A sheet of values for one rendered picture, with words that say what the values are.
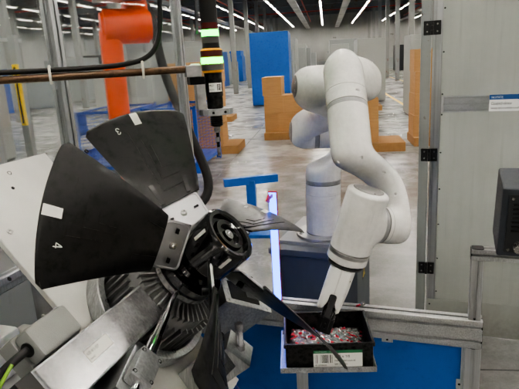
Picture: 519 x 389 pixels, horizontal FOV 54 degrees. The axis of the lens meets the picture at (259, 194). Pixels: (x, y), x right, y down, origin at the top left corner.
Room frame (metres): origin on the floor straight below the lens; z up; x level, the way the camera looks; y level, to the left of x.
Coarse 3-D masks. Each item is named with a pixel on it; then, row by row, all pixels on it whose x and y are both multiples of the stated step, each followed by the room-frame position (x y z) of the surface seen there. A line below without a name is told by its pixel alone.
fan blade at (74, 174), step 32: (64, 160) 0.78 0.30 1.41; (64, 192) 0.76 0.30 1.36; (96, 192) 0.80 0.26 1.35; (128, 192) 0.84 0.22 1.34; (64, 224) 0.74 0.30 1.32; (96, 224) 0.78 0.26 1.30; (128, 224) 0.82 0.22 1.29; (160, 224) 0.86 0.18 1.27; (64, 256) 0.73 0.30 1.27; (96, 256) 0.77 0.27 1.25; (128, 256) 0.82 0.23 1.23
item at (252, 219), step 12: (228, 204) 1.27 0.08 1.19; (240, 204) 1.28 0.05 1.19; (240, 216) 1.17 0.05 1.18; (252, 216) 1.18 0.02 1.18; (264, 216) 1.21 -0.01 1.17; (276, 216) 1.25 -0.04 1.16; (252, 228) 1.07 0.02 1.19; (264, 228) 1.09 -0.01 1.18; (276, 228) 1.13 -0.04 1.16; (288, 228) 1.17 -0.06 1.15; (300, 228) 1.23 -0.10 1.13
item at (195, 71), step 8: (192, 72) 1.02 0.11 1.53; (200, 72) 1.02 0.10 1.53; (192, 80) 1.01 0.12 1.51; (200, 80) 1.02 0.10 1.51; (200, 88) 1.02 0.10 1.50; (200, 96) 1.02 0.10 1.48; (200, 104) 1.02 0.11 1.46; (200, 112) 1.02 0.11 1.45; (208, 112) 1.01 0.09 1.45; (216, 112) 1.01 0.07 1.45; (224, 112) 1.01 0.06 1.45; (232, 112) 1.04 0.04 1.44
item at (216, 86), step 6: (210, 78) 1.03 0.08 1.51; (216, 78) 1.03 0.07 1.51; (210, 84) 1.03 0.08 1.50; (216, 84) 1.03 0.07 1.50; (210, 90) 1.03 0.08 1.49; (216, 90) 1.03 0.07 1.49; (222, 90) 1.04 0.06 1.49; (210, 96) 1.03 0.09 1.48; (216, 96) 1.03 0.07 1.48; (210, 102) 1.03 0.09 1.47; (216, 102) 1.03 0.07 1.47; (222, 102) 1.04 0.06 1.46; (210, 108) 1.03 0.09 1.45; (216, 108) 1.03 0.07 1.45; (210, 120) 1.04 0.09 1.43; (216, 120) 1.03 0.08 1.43; (222, 120) 1.04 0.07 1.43; (216, 126) 1.03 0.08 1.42
